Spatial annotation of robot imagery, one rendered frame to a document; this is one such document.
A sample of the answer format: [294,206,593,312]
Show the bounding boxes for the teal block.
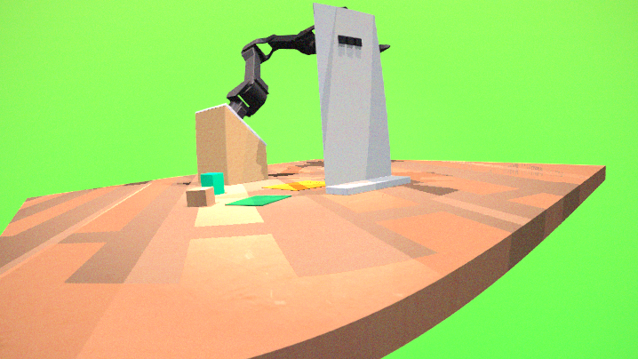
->
[200,172,225,195]

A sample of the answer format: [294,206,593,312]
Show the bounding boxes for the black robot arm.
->
[227,25,316,119]

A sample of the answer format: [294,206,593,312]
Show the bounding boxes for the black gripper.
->
[341,6,391,53]

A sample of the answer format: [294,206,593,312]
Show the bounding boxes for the grey panel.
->
[312,3,411,195]

